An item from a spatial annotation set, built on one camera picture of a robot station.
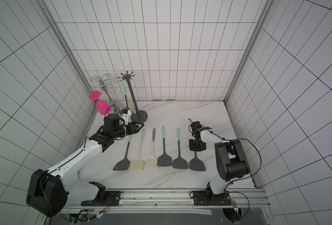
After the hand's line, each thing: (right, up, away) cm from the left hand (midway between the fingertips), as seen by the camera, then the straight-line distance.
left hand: (140, 127), depth 81 cm
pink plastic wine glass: (-28, +13, +12) cm, 33 cm away
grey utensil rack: (-7, +5, +28) cm, 29 cm away
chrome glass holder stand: (-26, +26, +12) cm, 39 cm away
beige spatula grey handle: (+7, -22, +3) cm, 24 cm away
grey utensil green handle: (+15, -21, +5) cm, 26 cm away
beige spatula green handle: (-2, -23, +3) cm, 23 cm away
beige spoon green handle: (-9, +14, +10) cm, 20 cm away
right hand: (+35, -15, +13) cm, 40 cm away
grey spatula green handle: (-11, -23, +3) cm, 26 cm away
